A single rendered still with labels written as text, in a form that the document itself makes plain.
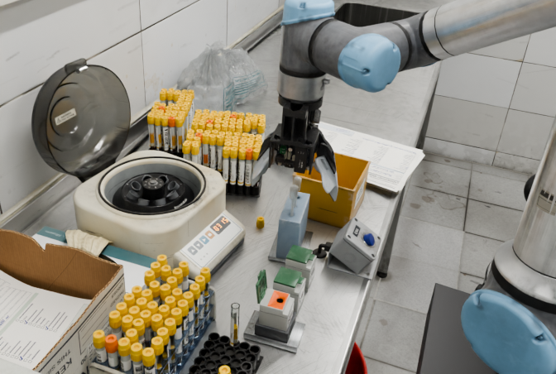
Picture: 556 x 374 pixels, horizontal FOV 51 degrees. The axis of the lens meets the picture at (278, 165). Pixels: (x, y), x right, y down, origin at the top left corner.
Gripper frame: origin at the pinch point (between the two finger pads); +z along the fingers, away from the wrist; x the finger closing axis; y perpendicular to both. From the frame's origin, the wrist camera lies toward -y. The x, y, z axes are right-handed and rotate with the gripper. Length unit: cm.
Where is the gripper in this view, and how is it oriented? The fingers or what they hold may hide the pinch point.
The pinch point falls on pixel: (294, 192)
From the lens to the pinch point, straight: 104.6
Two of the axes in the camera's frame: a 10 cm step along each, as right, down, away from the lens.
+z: -0.6, 8.5, 5.2
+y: -2.2, 4.9, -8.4
